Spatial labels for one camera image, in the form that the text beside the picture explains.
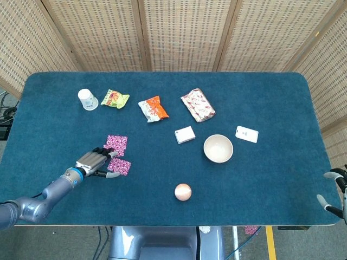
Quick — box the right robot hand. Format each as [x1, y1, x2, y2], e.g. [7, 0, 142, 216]
[316, 167, 347, 224]

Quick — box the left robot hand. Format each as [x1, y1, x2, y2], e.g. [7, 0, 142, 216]
[74, 147, 121, 179]

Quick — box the small white cardboard box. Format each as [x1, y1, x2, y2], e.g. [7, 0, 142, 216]
[174, 126, 196, 145]

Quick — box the woven folding screen panel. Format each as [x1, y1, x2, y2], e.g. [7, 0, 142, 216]
[0, 0, 82, 100]
[284, 0, 347, 168]
[216, 0, 345, 73]
[40, 0, 149, 73]
[138, 0, 239, 73]

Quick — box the gold red-print snack package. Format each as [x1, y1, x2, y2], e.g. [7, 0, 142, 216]
[180, 87, 216, 124]

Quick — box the cream bowl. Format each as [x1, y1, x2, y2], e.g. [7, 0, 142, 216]
[203, 134, 234, 164]

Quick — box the black cable bundle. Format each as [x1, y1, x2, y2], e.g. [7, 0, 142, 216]
[0, 91, 18, 140]

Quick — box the blue carpet table cover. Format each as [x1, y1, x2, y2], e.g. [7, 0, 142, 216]
[0, 71, 343, 227]

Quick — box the blue cable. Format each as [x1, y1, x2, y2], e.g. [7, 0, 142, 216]
[224, 226, 264, 259]

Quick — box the orange white snack bag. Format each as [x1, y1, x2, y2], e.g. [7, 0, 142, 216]
[138, 95, 170, 124]

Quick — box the white paper cup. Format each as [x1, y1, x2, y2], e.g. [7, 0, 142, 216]
[77, 88, 99, 112]

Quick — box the grey robot torso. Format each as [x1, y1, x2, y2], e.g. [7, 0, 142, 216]
[107, 226, 226, 260]

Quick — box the white card in holder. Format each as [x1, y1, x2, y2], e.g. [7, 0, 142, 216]
[235, 125, 259, 144]

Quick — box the green snack bag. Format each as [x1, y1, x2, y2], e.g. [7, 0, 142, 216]
[100, 89, 130, 109]

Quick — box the peach ball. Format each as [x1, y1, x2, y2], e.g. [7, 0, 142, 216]
[174, 183, 192, 202]

